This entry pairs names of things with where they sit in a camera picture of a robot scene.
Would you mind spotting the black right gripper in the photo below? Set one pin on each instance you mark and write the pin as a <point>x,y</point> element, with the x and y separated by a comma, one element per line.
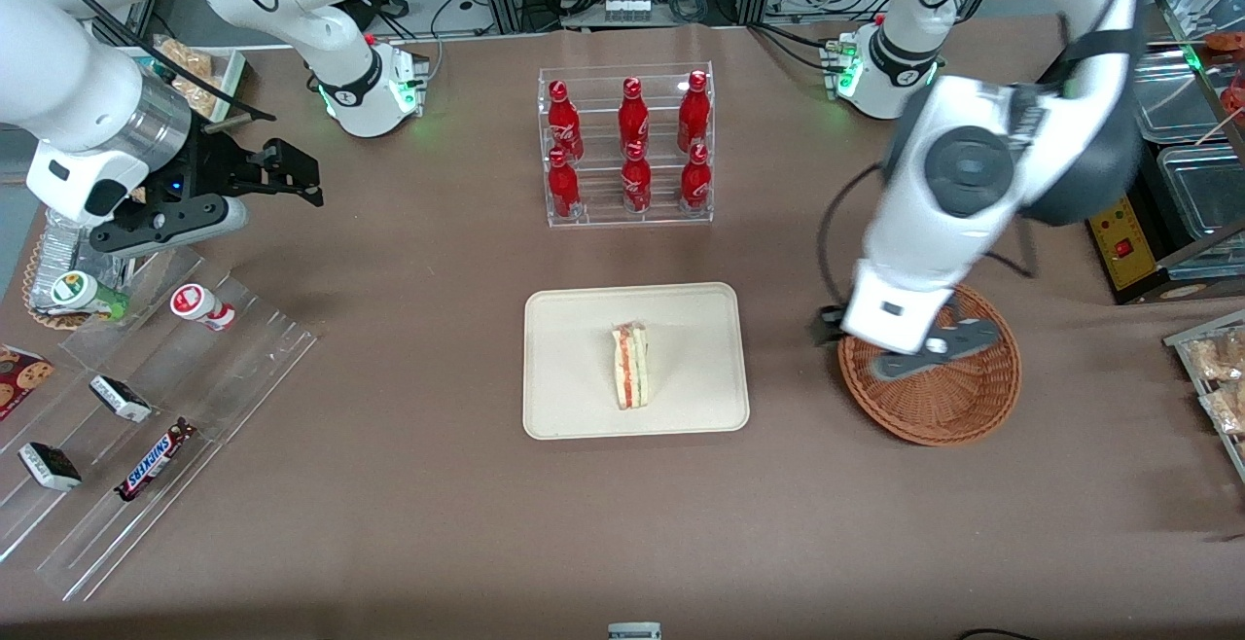
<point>216,167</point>

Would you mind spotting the white power strip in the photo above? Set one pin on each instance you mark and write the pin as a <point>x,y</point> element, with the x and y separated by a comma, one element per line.
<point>627,10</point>

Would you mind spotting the snickers chocolate bar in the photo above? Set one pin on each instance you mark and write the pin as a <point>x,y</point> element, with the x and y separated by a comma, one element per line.
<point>154,462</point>

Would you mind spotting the red cola bottle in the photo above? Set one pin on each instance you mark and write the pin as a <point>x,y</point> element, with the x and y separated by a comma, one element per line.
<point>563,124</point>
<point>563,188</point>
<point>693,115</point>
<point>636,183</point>
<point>695,181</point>
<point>633,120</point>

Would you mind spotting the clear plastic food container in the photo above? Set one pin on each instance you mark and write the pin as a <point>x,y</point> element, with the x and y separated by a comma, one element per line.
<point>1206,193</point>
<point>1172,95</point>
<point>1201,8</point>

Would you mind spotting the red capped yogurt bottle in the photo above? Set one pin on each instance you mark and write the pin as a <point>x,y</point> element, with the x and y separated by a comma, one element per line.
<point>199,306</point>

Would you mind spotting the yellow control box red button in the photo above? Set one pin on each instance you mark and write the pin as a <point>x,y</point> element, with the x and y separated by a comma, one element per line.
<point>1123,246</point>

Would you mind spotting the grey white device edge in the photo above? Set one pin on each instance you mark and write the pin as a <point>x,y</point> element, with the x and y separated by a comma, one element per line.
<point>634,631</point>

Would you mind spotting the black white snack bar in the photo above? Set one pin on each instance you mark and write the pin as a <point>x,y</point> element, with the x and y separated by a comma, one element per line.
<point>120,399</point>
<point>49,466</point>

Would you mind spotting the beige plastic tray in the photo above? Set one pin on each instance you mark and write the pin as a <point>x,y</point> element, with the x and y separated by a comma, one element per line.
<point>574,363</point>

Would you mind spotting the small round wicker basket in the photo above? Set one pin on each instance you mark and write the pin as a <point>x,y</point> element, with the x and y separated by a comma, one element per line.
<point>34,290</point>

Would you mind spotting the wrapped bread in white tray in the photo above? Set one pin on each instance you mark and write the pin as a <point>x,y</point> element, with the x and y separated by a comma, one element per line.
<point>190,66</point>

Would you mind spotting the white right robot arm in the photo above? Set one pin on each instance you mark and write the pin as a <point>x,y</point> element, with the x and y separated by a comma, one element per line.
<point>58,66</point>

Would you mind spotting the clear acrylic stepped display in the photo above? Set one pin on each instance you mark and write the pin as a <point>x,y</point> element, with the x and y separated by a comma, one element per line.
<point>224,368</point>

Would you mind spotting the grey metal tray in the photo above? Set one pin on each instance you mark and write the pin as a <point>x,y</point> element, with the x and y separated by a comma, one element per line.
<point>1191,353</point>

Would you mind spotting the clear acrylic bottle rack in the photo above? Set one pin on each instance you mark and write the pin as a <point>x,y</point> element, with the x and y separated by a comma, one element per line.
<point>601,202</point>

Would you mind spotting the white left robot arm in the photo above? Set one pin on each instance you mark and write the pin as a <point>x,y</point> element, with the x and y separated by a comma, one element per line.
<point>963,222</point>

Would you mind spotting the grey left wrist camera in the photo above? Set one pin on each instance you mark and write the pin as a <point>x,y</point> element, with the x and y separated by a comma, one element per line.
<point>939,353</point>

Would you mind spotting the clear plastic water bottle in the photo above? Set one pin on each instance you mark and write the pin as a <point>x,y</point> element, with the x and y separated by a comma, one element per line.
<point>68,251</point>

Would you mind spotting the chocolate chip cookie pack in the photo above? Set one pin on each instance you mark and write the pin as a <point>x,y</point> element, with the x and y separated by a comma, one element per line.
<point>21,377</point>

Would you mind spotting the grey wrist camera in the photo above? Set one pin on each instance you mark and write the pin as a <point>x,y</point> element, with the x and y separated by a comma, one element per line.
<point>939,353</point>
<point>195,222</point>

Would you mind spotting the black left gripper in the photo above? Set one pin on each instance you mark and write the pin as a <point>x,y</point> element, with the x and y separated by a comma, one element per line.
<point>828,326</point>

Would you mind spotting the green white drink bottle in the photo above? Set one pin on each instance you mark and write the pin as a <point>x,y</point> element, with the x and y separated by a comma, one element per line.
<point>83,292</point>

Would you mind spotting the brown wicker basket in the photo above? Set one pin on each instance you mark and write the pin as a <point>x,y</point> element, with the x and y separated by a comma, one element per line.
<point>948,407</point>

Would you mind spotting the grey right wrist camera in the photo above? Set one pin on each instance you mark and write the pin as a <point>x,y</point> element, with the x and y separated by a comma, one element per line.
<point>195,222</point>

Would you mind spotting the wrapped bread pack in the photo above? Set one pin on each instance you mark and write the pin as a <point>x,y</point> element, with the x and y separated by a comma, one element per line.
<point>1227,408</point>
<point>1221,358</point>

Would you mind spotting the white tray with green rim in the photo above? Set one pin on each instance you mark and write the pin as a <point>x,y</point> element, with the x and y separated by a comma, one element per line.
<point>231,76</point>

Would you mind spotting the triangular sandwich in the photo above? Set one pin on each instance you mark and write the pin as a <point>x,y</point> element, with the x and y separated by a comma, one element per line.
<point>630,368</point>

